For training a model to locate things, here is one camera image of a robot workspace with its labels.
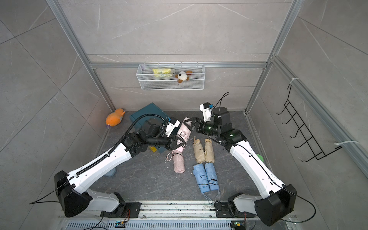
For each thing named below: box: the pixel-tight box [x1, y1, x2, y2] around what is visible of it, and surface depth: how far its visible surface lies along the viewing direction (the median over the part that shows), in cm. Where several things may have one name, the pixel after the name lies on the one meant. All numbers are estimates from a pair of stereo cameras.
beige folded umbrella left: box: [192, 136, 207, 164], surface depth 93 cm
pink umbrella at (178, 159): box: [166, 146, 185, 174], surface depth 89 cm
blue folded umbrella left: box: [192, 163, 210, 193], surface depth 83 cm
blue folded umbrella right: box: [204, 162, 220, 191], surface depth 83 cm
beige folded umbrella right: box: [204, 138, 215, 164], surface depth 94 cm
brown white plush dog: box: [174, 70, 193, 84], surface depth 88 cm
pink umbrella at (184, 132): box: [176, 116, 192, 146], surface depth 68 cm
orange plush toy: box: [105, 108, 126, 127], surface depth 109 cm
